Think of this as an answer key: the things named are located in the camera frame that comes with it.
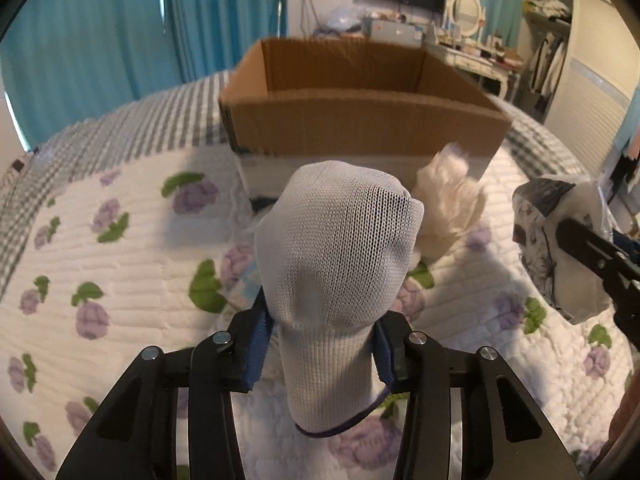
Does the grey checked bed sheet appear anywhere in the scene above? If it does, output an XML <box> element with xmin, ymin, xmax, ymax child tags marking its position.
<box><xmin>0</xmin><ymin>69</ymin><xmax>586</xmax><ymax>302</ymax></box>

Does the white grey sock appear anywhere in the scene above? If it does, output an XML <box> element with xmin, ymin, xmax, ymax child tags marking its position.
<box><xmin>254</xmin><ymin>160</ymin><xmax>424</xmax><ymax>438</ymax></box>

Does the brown cardboard box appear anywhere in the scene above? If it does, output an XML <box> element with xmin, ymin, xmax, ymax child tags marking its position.
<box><xmin>218</xmin><ymin>38</ymin><xmax>512</xmax><ymax>200</ymax></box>

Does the teal curtain left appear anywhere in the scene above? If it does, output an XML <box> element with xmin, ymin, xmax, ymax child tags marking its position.
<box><xmin>1</xmin><ymin>0</ymin><xmax>181</xmax><ymax>148</ymax></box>

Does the teal curtain middle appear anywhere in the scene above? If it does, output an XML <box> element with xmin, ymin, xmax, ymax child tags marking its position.
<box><xmin>163</xmin><ymin>0</ymin><xmax>286</xmax><ymax>81</ymax></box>

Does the white dressing table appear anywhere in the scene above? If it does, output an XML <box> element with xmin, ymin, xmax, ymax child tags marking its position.
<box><xmin>423</xmin><ymin>40</ymin><xmax>521</xmax><ymax>103</ymax></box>

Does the cream lace scrunchie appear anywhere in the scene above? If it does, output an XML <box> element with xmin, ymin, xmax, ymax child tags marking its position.
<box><xmin>411</xmin><ymin>143</ymin><xmax>487</xmax><ymax>262</ymax></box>

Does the white wardrobe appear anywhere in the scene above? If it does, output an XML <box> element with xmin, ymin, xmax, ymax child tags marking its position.
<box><xmin>518</xmin><ymin>0</ymin><xmax>639</xmax><ymax>176</ymax></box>

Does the white oval vanity mirror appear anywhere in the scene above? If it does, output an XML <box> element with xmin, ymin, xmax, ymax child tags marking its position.
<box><xmin>445</xmin><ymin>0</ymin><xmax>486</xmax><ymax>38</ymax></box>

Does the white floral quilted blanket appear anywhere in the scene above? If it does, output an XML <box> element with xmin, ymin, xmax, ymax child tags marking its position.
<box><xmin>1</xmin><ymin>145</ymin><xmax>634</xmax><ymax>479</ymax></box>

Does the navy white tissue pack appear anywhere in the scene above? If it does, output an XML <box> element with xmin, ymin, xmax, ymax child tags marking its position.
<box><xmin>512</xmin><ymin>174</ymin><xmax>613</xmax><ymax>325</ymax></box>

